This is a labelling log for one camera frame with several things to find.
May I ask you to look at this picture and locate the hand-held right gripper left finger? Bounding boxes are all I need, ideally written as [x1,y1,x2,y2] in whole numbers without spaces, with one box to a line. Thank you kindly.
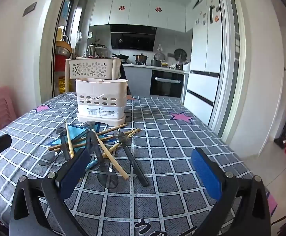
[9,148,92,236]

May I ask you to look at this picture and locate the white upper kitchen cabinets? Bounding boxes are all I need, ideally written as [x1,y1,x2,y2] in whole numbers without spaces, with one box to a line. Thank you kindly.
[89,0,194,33]

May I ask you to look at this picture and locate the orange basin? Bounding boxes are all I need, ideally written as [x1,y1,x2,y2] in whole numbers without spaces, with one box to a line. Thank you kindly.
[56,39,73,56]

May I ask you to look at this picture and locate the glass kettle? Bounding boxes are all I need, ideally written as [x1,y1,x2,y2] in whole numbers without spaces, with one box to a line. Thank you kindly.
[87,43,97,57]

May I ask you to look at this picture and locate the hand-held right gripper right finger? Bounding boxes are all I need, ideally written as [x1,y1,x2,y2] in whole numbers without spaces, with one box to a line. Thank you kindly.
[191,147,273,236]

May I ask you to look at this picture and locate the gold tinsel bundle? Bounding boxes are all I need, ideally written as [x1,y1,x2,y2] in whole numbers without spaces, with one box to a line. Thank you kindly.
[58,76,76,94]

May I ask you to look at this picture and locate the black range hood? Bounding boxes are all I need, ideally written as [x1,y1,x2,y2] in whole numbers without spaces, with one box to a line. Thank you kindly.
[110,25,157,52]

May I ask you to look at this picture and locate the white plastic chair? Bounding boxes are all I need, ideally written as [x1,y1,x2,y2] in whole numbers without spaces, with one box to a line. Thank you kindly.
[65,58,122,94]

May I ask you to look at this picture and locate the copper cooking pot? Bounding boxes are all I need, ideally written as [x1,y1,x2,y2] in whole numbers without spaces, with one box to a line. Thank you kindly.
[133,53,150,63]

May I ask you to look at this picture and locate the grey checked star tablecloth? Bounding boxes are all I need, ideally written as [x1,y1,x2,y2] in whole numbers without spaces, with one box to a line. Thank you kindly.
[0,92,279,236]

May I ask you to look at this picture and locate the grey wall switch panel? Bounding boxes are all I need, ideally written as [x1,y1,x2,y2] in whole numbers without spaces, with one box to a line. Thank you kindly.
[22,1,37,17]

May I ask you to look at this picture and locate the hanging metal strainer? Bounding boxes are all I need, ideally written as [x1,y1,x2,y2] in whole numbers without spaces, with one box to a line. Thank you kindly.
[154,44,165,59]

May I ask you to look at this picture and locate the white framed sliding door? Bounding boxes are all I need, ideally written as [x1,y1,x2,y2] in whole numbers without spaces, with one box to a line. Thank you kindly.
[213,0,247,139]

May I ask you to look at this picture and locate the black wok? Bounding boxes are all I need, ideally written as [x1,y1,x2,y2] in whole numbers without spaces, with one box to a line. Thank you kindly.
[112,53,130,63]

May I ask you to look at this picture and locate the round dark hanging rack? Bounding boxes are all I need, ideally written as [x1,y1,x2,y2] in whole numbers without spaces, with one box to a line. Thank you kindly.
[174,49,188,63]

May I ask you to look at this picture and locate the beige plastic utensil holder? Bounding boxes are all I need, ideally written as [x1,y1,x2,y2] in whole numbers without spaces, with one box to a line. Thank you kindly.
[75,77,129,124]

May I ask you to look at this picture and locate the grey base cabinet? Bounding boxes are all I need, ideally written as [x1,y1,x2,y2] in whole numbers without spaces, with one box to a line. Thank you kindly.
[122,65,153,96]

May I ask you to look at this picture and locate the red bucket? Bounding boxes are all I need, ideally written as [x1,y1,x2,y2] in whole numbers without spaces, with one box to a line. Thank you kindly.
[54,54,67,72]

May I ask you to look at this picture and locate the white refrigerator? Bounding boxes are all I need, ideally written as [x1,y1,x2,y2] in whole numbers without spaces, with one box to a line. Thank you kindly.
[184,0,226,126]

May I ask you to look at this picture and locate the black built-in oven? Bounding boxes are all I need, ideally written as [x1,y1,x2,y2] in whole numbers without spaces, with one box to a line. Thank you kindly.
[150,69,185,97]

